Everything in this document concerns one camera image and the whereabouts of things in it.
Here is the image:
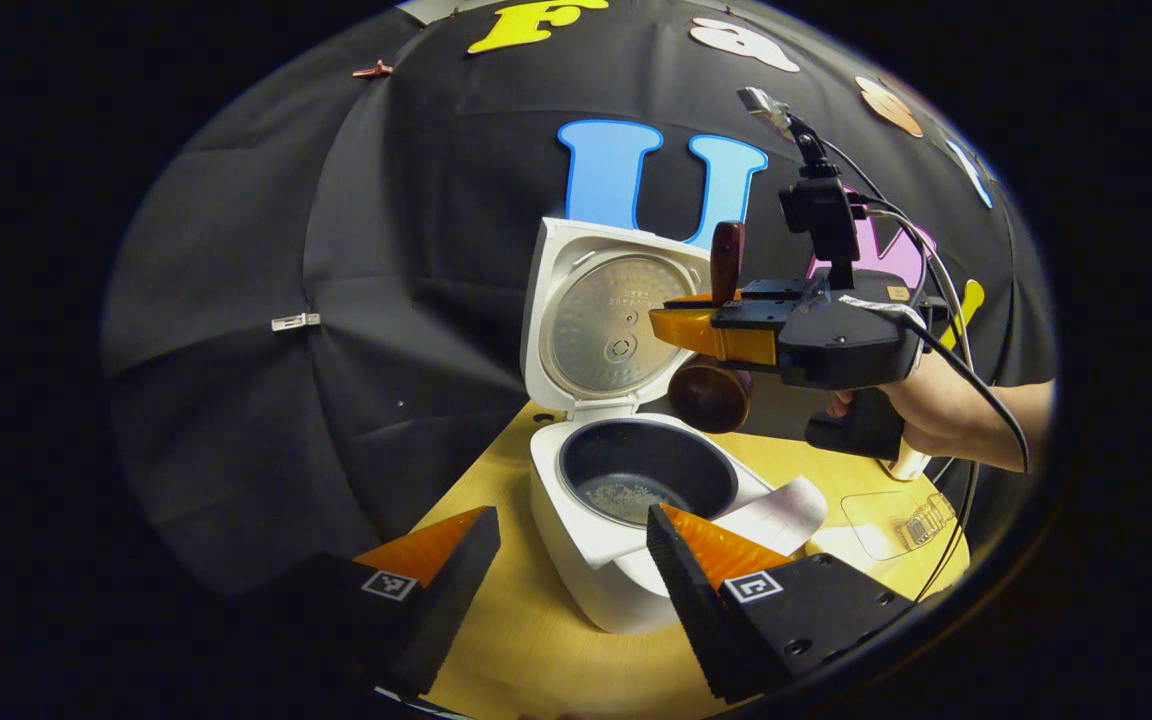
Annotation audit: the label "white rice cooker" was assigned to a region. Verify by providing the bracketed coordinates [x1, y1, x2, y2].
[520, 217, 829, 635]

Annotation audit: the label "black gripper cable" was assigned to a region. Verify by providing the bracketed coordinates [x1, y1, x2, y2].
[841, 140, 1032, 601]

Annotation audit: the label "white rice grains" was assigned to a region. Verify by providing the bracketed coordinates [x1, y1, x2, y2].
[581, 478, 692, 526]

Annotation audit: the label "black backdrop cloth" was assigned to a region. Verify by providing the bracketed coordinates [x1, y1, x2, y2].
[101, 0, 1057, 601]

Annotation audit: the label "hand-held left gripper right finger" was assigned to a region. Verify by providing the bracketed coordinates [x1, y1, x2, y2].
[647, 503, 917, 704]

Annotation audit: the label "white toaster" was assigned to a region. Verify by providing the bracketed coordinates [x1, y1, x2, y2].
[881, 450, 933, 482]

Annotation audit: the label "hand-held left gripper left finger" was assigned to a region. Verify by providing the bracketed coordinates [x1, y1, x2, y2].
[336, 506, 502, 699]

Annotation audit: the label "brown wooden spoon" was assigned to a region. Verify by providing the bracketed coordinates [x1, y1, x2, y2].
[667, 221, 753, 434]

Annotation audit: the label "clear wire chopstick holder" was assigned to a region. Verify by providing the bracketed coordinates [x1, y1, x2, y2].
[901, 495, 957, 546]

